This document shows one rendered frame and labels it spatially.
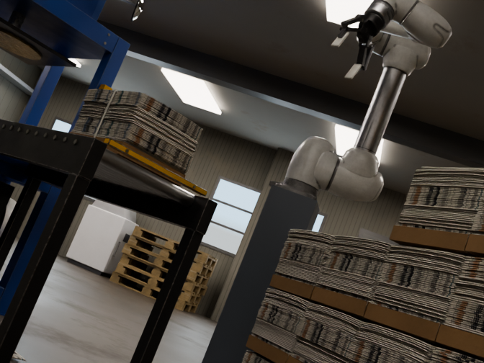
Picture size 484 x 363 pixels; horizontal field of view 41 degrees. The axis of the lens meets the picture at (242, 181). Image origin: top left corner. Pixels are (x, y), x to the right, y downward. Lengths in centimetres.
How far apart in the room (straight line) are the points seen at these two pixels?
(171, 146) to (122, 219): 782
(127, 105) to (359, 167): 102
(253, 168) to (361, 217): 191
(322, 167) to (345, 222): 763
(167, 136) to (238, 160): 848
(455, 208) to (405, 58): 121
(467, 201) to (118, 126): 114
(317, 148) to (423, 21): 72
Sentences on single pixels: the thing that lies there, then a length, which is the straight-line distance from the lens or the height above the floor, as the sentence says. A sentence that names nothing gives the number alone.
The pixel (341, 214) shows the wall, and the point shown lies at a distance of 1034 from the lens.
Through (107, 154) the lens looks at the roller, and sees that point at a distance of 205.
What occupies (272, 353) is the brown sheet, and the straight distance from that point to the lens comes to 219.
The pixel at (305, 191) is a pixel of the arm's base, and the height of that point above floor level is 103.
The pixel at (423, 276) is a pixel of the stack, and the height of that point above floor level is 76.
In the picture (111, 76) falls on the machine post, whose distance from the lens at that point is 355.
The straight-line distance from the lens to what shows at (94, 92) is 243.
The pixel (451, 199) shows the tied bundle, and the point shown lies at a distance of 179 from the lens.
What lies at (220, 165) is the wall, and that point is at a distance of 1073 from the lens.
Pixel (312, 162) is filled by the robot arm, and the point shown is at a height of 115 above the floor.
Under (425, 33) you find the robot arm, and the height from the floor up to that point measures 158.
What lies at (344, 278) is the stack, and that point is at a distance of 200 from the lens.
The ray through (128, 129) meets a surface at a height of 90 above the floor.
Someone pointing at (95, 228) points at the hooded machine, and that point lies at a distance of 1018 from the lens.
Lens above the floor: 54
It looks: 9 degrees up
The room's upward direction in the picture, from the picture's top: 22 degrees clockwise
